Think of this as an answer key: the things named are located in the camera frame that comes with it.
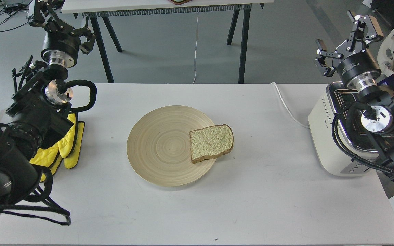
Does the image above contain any white toaster power cable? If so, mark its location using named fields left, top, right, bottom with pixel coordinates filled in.
left=270, top=82, right=310, bottom=129

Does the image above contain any round wooden plate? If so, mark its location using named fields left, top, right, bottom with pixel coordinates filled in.
left=127, top=105, right=215, bottom=187

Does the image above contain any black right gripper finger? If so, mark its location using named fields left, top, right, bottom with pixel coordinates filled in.
left=343, top=10, right=384, bottom=53
left=315, top=39, right=344, bottom=77

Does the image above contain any slice of bread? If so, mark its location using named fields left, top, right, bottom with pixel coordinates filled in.
left=189, top=124, right=234, bottom=164

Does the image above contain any brown object on background table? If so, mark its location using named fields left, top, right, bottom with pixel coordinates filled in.
left=169, top=0, right=192, bottom=5

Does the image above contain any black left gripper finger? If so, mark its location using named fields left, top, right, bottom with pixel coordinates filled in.
left=79, top=26, right=96, bottom=54
left=28, top=0, right=64, bottom=32

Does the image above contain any yellow oven mitt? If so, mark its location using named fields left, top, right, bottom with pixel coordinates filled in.
left=30, top=113, right=86, bottom=175

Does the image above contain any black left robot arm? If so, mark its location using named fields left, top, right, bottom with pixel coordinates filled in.
left=0, top=0, right=97, bottom=226

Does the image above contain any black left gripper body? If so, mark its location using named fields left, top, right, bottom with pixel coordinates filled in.
left=41, top=28, right=86, bottom=67

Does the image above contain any background table with black legs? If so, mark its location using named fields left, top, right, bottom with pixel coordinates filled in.
left=61, top=0, right=268, bottom=84

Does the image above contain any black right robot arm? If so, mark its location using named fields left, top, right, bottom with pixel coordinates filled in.
left=308, top=11, right=394, bottom=181

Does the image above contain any white hanging cable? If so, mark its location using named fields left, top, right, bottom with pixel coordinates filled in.
left=193, top=13, right=199, bottom=84

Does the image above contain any cream white toaster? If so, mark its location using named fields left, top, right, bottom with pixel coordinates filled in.
left=308, top=81, right=394, bottom=177

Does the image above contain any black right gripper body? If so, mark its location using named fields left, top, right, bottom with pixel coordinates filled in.
left=336, top=49, right=382, bottom=90

